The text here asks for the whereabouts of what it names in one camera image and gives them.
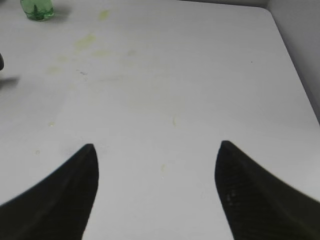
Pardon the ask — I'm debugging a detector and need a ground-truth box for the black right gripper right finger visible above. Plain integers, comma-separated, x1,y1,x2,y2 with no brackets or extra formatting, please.
215,140,320,240

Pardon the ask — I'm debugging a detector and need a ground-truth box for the green soda bottle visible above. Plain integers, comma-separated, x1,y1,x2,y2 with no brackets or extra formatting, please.
20,0,54,21

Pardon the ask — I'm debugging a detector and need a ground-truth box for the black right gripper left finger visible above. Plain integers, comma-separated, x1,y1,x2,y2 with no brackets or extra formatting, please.
0,143,99,240

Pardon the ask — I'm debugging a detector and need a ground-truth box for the black mug white interior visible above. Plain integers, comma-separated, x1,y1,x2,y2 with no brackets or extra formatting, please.
0,53,4,71

